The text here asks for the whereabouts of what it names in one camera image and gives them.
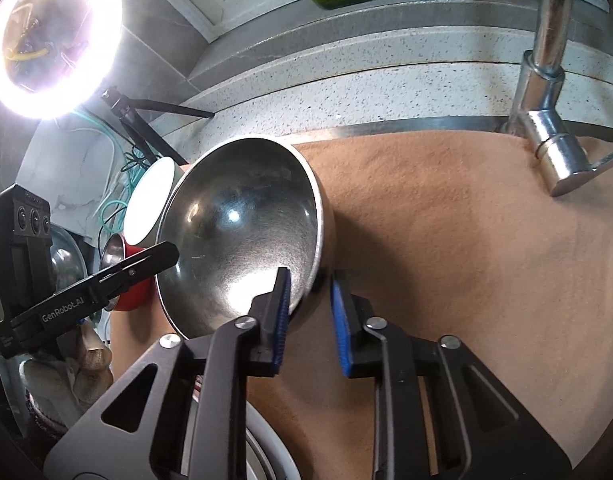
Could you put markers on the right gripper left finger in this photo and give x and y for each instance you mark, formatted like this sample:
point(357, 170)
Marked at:
point(179, 412)

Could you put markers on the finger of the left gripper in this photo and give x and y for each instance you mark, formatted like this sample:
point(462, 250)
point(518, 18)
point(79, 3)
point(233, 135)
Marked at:
point(44, 322)

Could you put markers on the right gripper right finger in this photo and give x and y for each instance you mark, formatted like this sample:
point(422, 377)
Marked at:
point(440, 413)

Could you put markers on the white ceramic bowl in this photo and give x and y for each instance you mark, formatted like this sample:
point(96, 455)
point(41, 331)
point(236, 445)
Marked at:
point(148, 201)

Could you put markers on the stainless steel bowl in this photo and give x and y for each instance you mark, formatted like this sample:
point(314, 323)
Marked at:
point(239, 213)

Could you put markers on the chrome kitchen faucet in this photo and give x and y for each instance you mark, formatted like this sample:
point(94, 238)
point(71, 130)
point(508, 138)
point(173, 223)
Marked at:
point(561, 161)

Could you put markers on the gloved left hand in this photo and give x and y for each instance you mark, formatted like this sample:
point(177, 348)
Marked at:
point(60, 390)

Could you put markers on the small steel bowl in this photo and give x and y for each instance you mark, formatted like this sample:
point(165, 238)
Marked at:
point(68, 262)

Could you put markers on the red cup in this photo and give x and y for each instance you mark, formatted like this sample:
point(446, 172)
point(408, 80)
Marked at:
point(115, 250)

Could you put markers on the white plate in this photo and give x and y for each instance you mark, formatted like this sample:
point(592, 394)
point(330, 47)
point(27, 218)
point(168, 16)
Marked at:
point(266, 455)

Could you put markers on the black light tripod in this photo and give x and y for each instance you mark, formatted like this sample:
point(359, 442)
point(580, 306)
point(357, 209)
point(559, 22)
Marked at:
point(141, 133)

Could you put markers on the orange cloth mat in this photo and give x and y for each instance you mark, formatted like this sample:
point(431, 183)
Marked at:
point(449, 232)

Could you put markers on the white ring light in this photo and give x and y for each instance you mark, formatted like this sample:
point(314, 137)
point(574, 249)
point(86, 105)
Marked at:
point(55, 54)

